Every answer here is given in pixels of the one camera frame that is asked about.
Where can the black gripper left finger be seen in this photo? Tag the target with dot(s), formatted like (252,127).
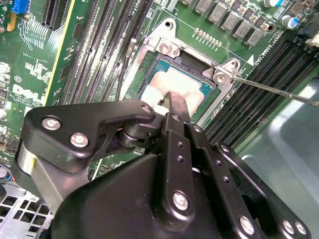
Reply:
(99,112)

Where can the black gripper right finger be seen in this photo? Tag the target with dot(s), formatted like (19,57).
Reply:
(216,174)

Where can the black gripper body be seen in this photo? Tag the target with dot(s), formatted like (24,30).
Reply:
(112,204)

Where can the silver CPU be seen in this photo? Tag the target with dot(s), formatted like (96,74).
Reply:
(179,82)

